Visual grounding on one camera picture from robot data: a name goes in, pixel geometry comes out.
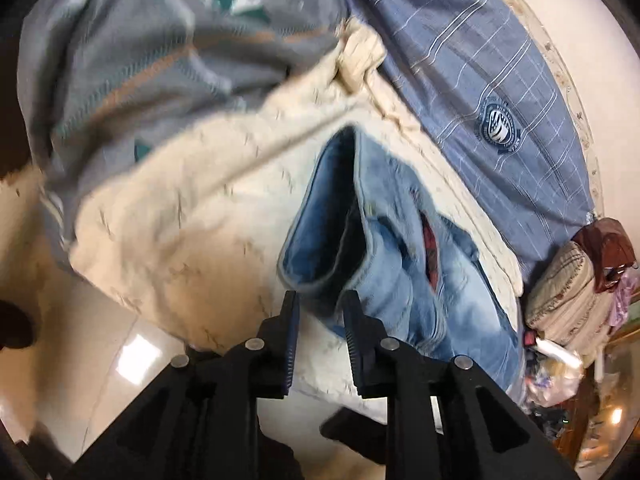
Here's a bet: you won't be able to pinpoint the beige striped pillow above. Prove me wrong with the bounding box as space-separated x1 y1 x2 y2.
525 240 613 367

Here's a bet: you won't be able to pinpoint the purple cloth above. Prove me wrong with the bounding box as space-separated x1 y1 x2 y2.
608 269 639 330

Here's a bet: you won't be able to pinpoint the grey patterned blanket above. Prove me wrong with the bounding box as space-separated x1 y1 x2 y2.
17 0 345 262

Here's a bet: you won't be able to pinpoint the cream leaf-print bedsheet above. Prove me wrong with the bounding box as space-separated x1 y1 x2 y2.
70 20 523 352

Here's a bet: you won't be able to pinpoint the blue denim jeans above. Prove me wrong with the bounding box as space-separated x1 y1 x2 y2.
279 125 523 390

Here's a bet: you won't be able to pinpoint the brown bag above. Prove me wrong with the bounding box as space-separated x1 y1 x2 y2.
572 217 637 292

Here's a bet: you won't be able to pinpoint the blue plaid duvet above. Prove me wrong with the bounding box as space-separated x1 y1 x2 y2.
347 0 594 282

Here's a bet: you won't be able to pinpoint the white tube bottle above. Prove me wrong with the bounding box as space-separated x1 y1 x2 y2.
535 338 582 368

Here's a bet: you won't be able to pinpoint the plastic bag clutter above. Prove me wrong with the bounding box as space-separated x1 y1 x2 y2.
525 346 586 408

